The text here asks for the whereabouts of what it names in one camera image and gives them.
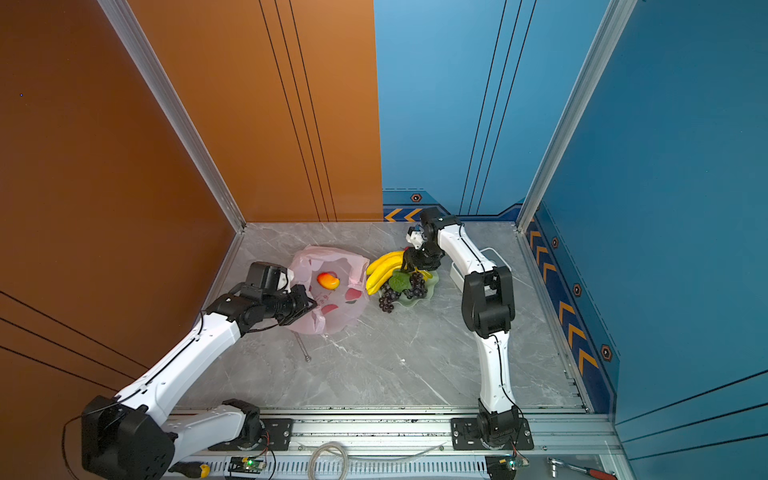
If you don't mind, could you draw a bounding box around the light green fruit plate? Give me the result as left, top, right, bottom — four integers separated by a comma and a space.
386, 272, 439, 307

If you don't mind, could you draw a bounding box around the red yellow mango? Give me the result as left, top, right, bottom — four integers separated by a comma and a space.
317, 272, 341, 291

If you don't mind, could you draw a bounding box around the pink plastic bag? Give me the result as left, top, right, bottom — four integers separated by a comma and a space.
287, 245, 370, 335

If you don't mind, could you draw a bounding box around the red handled tool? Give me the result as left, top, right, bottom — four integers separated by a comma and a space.
546, 457, 618, 480

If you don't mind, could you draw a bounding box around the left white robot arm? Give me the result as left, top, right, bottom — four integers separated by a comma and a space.
81, 285, 317, 479

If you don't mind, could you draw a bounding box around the yellow black screwdriver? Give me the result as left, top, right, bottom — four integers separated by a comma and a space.
168, 461, 211, 479

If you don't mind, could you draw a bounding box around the right green circuit board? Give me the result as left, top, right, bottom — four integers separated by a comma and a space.
484, 455, 530, 480

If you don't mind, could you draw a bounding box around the yellow banana bunch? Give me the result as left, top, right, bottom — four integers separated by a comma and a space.
365, 247, 433, 296

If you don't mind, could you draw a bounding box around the green leaf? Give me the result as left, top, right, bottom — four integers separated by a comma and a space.
388, 270, 412, 293

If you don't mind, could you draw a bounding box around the left green circuit board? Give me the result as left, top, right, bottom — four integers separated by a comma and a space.
226, 456, 268, 478

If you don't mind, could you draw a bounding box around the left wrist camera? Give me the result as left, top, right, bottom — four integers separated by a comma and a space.
245, 261, 289, 294

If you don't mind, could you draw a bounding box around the coiled white cable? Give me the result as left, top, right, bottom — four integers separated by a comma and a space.
307, 440, 448, 480

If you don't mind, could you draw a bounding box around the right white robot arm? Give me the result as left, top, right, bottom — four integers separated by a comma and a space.
404, 208, 526, 449

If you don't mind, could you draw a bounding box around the aluminium front rail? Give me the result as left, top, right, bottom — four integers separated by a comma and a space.
190, 407, 633, 479

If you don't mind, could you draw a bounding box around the white grey tissue box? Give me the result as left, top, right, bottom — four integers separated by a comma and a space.
449, 247, 511, 291

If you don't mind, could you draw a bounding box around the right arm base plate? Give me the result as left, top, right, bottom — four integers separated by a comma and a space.
450, 417, 535, 451

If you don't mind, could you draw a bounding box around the small metal wrench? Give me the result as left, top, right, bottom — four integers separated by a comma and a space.
293, 332, 312, 363

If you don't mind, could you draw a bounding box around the green circuit board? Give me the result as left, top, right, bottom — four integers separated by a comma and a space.
226, 456, 268, 478
484, 455, 530, 480

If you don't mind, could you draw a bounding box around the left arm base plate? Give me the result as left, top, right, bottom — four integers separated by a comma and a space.
208, 418, 294, 452

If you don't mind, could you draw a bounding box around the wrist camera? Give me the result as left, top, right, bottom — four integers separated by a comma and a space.
406, 226, 424, 250
245, 261, 289, 294

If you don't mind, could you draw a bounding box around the purple grape bunch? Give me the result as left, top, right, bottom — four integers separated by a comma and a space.
378, 270, 428, 313

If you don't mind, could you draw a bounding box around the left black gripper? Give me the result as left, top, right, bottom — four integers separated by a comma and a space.
263, 284, 319, 325

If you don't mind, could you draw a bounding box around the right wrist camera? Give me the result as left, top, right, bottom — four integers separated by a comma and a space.
406, 226, 424, 250

